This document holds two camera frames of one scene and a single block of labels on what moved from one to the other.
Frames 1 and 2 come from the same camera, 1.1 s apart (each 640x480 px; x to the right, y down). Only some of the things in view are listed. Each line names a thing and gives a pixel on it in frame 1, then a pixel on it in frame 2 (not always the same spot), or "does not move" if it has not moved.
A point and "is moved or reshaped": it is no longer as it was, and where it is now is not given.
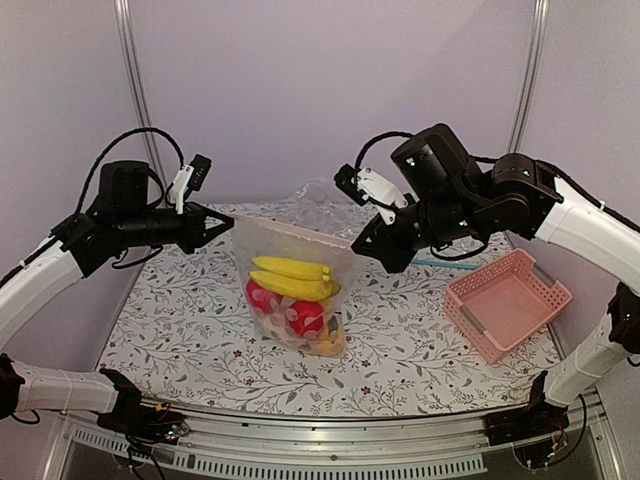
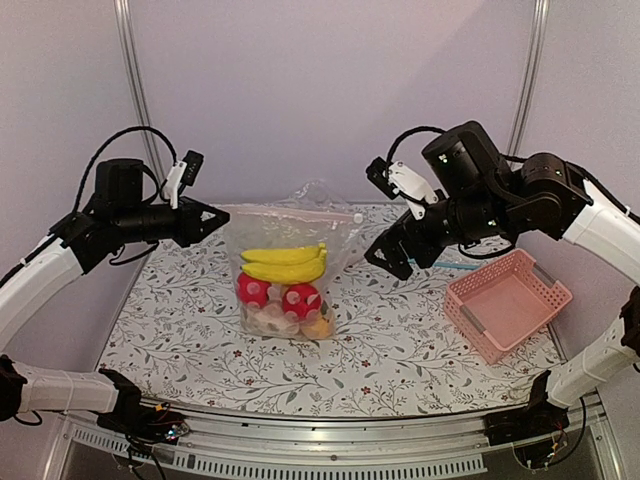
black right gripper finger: [373, 230] → [381, 243]
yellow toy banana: [294, 279] → [284, 265]
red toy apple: [306, 317] → [301, 301]
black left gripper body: [136, 228] does not move
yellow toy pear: [331, 338] → [319, 328]
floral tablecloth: [186, 345] does not move
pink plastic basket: [498, 306] does not move
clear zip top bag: [296, 285] is moved or reshaped
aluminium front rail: [314, 449] does not move
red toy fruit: [261, 298] → [250, 289]
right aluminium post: [539, 26] does not move
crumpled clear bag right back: [473, 249] does not move
